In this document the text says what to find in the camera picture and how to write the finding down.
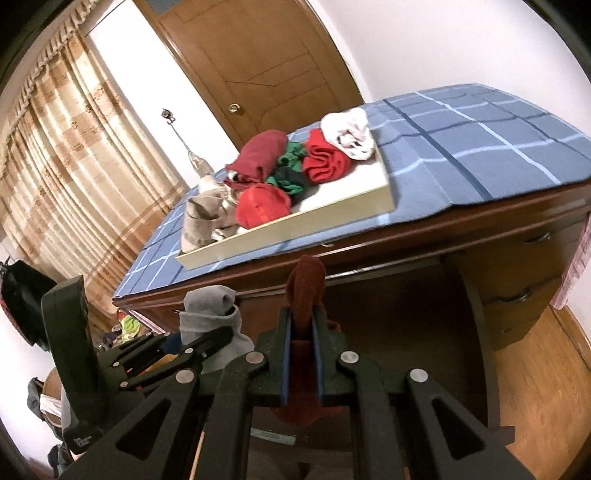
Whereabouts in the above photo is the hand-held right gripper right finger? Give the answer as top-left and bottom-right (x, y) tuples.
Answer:
(310, 318), (539, 480)

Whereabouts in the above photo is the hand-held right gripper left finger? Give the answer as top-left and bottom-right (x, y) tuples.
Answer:
(60, 309), (294, 480)

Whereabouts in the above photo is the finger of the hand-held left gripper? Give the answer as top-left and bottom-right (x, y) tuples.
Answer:
(96, 332), (182, 368)
(117, 328), (234, 394)

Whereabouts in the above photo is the grey sock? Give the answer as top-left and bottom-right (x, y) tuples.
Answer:
(179, 285), (254, 374)

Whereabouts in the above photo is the rust red sock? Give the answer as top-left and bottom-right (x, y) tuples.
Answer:
(272, 255), (342, 428)

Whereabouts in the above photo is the large wooden drawer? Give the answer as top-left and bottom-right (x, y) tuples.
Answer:
(185, 256), (515, 480)

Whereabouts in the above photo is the beige underwear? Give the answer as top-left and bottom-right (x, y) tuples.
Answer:
(181, 187), (243, 254)

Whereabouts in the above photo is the shallow cardboard box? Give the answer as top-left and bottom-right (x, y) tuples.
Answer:
(176, 106), (394, 271)

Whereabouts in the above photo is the dark green underwear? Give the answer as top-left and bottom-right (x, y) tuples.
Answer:
(264, 165), (306, 200)

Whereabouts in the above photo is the dark red silver-banded underwear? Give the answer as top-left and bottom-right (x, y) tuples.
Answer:
(225, 130), (288, 191)

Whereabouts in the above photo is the pale pink underwear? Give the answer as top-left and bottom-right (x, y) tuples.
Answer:
(320, 107), (376, 161)

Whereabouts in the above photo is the green yellow cloth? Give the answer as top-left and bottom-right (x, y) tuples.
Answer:
(117, 311), (144, 337)

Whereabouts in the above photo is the black bag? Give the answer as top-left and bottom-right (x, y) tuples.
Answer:
(0, 261), (58, 347)

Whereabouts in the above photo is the dark wooden desk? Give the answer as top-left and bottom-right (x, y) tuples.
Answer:
(113, 180), (591, 462)

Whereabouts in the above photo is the beige patterned curtain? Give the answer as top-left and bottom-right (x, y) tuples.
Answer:
(0, 0), (191, 333)

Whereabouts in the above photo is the beige curtain tassel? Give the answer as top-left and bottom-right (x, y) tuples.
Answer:
(168, 122), (215, 178)

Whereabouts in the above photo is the blue checked tablecloth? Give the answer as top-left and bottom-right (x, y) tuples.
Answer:
(113, 83), (591, 298)

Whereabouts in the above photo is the pink checked cloth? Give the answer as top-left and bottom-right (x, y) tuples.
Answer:
(554, 222), (591, 310)

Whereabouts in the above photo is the brown wooden door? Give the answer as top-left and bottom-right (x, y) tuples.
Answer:
(134, 0), (365, 148)

